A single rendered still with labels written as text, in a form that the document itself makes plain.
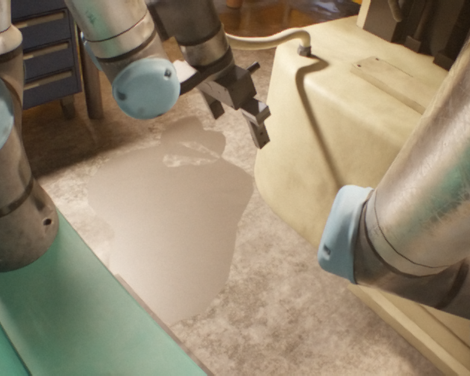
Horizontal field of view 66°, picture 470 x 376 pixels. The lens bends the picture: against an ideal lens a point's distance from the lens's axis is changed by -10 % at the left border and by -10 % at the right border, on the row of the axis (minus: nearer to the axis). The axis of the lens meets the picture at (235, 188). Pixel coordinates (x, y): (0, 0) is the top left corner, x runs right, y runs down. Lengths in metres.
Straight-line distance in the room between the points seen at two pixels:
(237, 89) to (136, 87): 0.23
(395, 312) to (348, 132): 0.64
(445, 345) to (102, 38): 1.32
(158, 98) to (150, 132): 1.50
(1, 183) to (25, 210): 0.06
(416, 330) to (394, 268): 1.17
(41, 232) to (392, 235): 0.45
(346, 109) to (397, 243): 0.96
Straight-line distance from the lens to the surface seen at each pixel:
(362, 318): 1.44
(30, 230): 0.55
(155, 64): 0.43
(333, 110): 1.21
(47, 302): 0.54
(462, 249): 0.23
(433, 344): 1.45
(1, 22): 0.57
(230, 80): 0.62
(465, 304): 0.33
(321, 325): 1.37
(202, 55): 0.61
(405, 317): 1.45
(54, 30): 1.83
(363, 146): 1.19
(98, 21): 0.42
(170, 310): 1.32
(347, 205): 0.30
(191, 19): 0.58
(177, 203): 1.60
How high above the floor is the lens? 1.17
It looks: 44 degrees down
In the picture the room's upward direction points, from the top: 9 degrees clockwise
